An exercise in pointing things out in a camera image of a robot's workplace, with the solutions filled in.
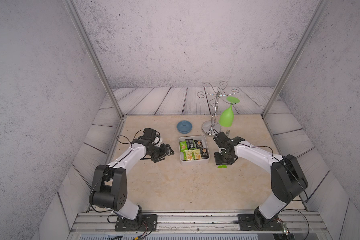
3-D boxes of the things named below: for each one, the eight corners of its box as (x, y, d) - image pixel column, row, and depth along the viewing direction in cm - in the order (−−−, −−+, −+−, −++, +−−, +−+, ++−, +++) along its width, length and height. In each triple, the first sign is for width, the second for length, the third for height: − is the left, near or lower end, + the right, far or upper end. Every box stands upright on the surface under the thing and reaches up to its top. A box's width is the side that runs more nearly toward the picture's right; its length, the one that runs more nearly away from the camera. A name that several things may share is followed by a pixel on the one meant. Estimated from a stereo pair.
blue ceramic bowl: (176, 133, 111) (176, 130, 108) (177, 124, 118) (176, 120, 115) (192, 133, 111) (192, 130, 108) (191, 124, 118) (192, 120, 115)
